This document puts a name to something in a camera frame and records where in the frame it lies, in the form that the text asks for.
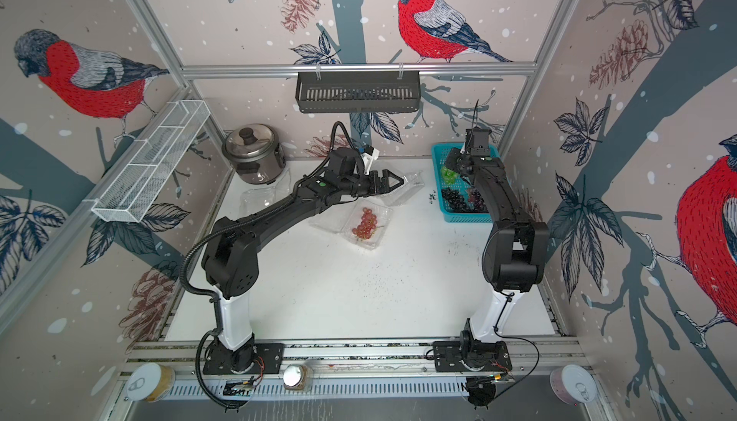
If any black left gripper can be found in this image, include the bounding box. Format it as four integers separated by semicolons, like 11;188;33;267
339;170;404;198

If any red grape bunch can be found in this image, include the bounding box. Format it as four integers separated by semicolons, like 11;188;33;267
351;207;378;241

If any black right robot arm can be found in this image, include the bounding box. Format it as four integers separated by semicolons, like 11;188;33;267
445;127;549;372

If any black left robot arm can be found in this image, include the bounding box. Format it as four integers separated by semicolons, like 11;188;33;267
178;122;405;374

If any green grape bunch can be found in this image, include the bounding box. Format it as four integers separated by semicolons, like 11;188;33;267
440;167;460;186

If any dark purple grape bunch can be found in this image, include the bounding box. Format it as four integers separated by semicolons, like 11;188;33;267
468;188;489;214

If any black grape bunch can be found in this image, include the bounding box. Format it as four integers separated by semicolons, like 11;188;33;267
441;188;473;213

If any silver rice cooker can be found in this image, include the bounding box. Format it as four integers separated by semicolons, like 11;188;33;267
222;124;286;185

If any small round silver light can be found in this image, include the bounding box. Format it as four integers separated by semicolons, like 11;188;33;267
282;365;312;391

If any white tape roll right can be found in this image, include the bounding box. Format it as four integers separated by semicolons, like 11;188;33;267
550;365;599;406

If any white tape roll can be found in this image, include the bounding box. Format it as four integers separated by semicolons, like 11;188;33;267
550;365;599;406
126;363;176;402

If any white tape roll left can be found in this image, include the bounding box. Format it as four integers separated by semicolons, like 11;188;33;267
126;363;176;402

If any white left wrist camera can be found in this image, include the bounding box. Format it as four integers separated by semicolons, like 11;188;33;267
360;146;380;162

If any black hanging wire basket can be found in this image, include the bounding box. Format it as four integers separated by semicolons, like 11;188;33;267
296;71;421;114

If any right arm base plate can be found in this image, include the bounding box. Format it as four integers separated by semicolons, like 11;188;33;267
430;340;512;373

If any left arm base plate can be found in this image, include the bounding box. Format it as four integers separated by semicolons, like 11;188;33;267
203;340;285;376

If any white wire mesh shelf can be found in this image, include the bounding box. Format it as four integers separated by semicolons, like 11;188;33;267
91;100;210;223

